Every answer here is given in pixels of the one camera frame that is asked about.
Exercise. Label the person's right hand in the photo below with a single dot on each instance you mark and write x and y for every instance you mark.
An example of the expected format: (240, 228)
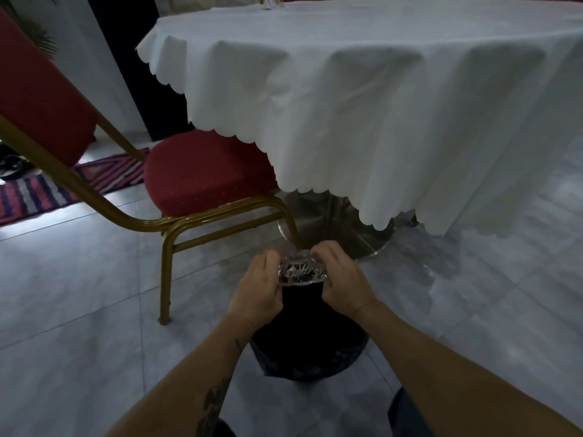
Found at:
(345, 282)

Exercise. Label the person's left hand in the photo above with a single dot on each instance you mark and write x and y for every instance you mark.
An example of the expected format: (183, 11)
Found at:
(256, 293)

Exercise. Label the person's right thumb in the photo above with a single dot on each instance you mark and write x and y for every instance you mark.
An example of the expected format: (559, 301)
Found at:
(329, 293)

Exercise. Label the person's left thumb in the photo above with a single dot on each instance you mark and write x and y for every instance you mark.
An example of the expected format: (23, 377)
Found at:
(276, 293)

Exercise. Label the clear glass ashtray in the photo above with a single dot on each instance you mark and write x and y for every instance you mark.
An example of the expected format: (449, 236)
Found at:
(302, 269)

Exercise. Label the person's left forearm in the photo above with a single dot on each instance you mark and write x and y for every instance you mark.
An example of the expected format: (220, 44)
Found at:
(189, 382)

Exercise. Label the person's right forearm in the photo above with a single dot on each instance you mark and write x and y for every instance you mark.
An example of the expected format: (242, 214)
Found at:
(460, 382)

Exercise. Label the silver round table base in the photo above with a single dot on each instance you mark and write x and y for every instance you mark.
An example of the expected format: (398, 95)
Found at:
(339, 229)

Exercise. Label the white scalloped tablecloth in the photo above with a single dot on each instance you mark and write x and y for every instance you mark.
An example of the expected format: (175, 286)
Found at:
(387, 104)

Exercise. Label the striped red rug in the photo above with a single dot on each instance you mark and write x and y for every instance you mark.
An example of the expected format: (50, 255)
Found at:
(59, 186)

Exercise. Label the clear glass on table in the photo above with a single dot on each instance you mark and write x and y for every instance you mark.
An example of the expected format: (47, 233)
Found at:
(271, 0)

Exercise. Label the dark shoe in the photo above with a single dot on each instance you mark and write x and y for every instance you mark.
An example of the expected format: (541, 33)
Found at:
(11, 167)

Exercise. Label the green plant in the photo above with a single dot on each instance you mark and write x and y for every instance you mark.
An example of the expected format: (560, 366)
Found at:
(27, 27)

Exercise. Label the red chair with gold frame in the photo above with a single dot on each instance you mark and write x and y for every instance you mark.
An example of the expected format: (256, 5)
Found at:
(136, 177)

